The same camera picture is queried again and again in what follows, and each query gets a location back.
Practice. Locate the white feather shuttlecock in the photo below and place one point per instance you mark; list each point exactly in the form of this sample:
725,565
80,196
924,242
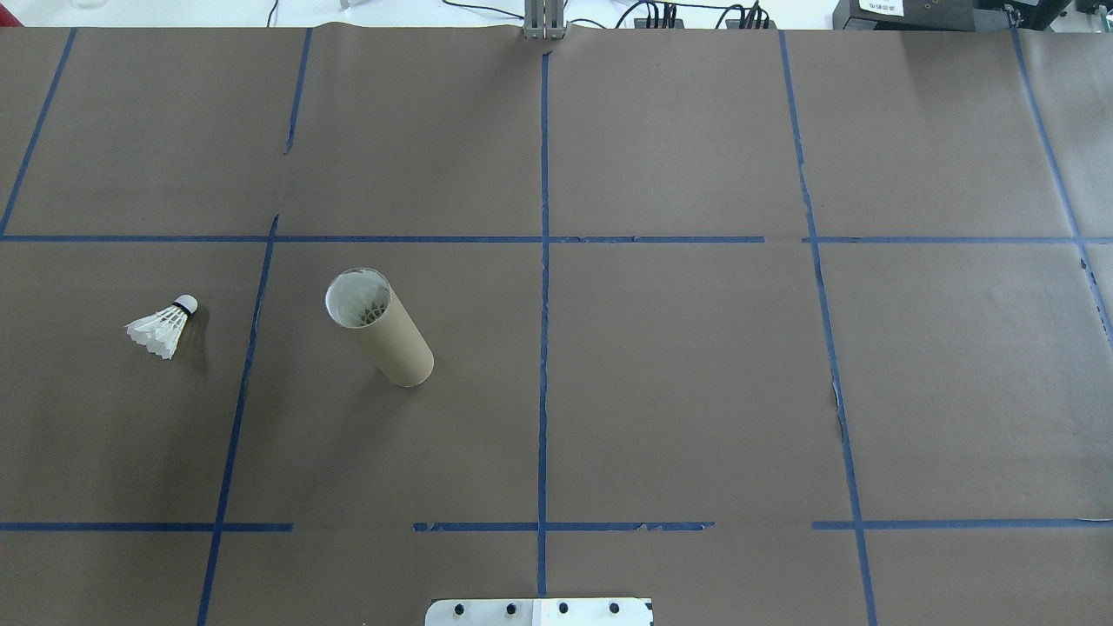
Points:
161,330
369,310

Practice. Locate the brown cardboard tube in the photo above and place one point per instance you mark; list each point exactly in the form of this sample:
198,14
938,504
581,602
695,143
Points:
396,343

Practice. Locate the white metal mounting plate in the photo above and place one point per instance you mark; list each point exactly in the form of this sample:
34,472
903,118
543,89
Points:
478,613

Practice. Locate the black box with white label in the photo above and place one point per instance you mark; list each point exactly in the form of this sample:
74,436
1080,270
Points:
939,17

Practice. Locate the aluminium profile post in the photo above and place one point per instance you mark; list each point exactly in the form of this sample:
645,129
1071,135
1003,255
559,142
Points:
544,22

